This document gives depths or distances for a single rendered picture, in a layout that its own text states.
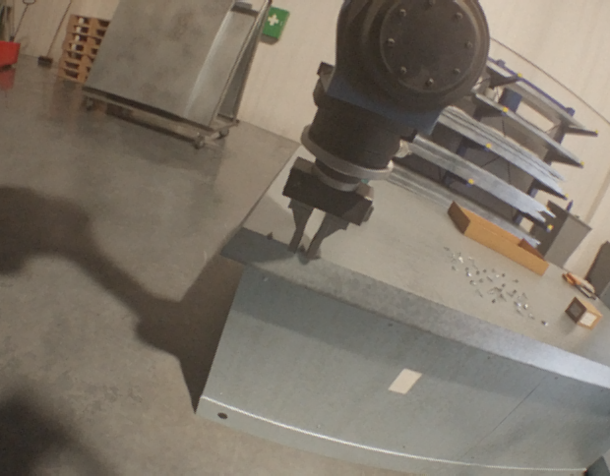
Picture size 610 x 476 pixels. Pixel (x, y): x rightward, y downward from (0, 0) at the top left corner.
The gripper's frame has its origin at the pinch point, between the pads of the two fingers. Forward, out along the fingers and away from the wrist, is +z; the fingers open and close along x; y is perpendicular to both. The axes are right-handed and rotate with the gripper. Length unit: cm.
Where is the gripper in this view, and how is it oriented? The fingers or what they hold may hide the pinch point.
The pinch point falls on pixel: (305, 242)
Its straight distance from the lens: 59.3
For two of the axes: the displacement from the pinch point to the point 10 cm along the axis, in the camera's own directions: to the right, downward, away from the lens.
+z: -3.4, 7.5, 5.6
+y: -1.6, 5.4, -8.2
